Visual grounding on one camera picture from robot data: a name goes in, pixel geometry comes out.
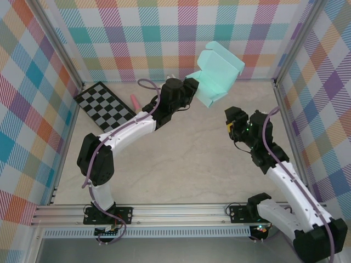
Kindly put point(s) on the right aluminium floor rail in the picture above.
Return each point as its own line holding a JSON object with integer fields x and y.
{"x": 288, "y": 123}

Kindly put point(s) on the right aluminium frame post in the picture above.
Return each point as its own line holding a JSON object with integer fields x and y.
{"x": 297, "y": 41}

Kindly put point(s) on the pink toy microphone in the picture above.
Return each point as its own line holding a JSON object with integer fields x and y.
{"x": 134, "y": 101}

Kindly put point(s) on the long aluminium mounting rail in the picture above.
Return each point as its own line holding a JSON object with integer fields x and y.
{"x": 178, "y": 215}

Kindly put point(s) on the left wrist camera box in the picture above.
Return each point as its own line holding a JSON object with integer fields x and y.
{"x": 170, "y": 77}

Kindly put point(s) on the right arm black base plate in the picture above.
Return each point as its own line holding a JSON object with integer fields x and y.
{"x": 237, "y": 213}

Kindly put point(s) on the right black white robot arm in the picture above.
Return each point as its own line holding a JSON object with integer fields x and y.
{"x": 288, "y": 186}

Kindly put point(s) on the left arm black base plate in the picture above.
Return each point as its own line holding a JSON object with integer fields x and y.
{"x": 126, "y": 215}

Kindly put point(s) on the black grey checkerboard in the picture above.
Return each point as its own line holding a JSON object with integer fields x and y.
{"x": 101, "y": 101}

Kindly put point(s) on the light teal paper box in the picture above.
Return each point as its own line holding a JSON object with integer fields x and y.
{"x": 216, "y": 74}

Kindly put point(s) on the left aluminium frame post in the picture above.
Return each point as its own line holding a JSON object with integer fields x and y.
{"x": 59, "y": 46}

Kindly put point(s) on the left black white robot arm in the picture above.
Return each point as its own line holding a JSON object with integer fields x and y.
{"x": 96, "y": 161}

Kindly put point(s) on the left aluminium floor rail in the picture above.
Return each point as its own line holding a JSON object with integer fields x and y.
{"x": 72, "y": 123}

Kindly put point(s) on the aluminium frame post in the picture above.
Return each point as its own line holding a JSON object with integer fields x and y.
{"x": 297, "y": 41}
{"x": 59, "y": 46}

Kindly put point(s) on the aluminium floor rail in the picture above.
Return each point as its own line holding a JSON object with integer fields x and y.
{"x": 72, "y": 123}
{"x": 288, "y": 123}

